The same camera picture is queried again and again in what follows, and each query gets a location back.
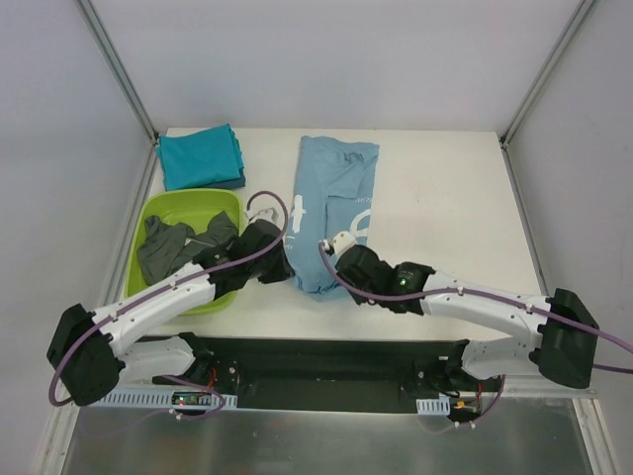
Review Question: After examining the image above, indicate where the light blue printed t-shirt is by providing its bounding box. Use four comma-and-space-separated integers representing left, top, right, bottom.
285, 136, 380, 301

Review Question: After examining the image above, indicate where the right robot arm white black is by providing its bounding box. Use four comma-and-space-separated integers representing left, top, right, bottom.
332, 241, 598, 391

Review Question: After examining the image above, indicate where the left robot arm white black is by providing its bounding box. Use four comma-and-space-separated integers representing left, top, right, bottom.
46, 219, 292, 407

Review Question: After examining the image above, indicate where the folded dark teal t-shirt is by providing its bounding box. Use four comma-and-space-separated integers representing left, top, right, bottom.
165, 138, 248, 192

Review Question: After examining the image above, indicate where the lime green plastic basin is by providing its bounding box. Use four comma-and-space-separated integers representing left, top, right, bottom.
123, 188, 245, 298

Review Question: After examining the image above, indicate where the grey t-shirt in basin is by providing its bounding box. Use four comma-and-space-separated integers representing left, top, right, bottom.
136, 212, 238, 286

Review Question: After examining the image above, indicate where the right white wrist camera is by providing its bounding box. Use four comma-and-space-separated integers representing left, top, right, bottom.
319, 231, 360, 258

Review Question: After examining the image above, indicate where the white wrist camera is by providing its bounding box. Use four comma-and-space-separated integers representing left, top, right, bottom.
244, 207, 279, 226
319, 231, 360, 258

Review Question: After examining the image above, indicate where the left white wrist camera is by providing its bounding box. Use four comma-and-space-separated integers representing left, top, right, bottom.
244, 207, 279, 226

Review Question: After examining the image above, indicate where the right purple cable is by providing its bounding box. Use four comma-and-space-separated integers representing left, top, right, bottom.
316, 239, 633, 436

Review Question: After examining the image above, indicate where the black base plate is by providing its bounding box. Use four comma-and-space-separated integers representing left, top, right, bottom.
150, 332, 500, 412

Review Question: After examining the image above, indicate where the right white cable duct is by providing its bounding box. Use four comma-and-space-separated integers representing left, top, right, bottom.
415, 397, 451, 417

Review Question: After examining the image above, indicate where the white cable duct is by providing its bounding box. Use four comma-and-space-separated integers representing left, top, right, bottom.
91, 388, 237, 411
415, 397, 451, 417

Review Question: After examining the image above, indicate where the left white cable duct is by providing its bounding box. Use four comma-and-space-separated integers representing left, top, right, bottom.
91, 388, 237, 411

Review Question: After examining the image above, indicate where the left aluminium frame post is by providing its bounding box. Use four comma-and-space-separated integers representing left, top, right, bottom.
76, 0, 160, 145

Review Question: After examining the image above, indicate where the aluminium frame post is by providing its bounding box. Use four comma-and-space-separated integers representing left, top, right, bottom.
498, 0, 599, 149
76, 0, 160, 145

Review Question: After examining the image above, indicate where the right aluminium frame post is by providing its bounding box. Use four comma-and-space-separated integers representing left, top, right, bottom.
498, 0, 599, 149

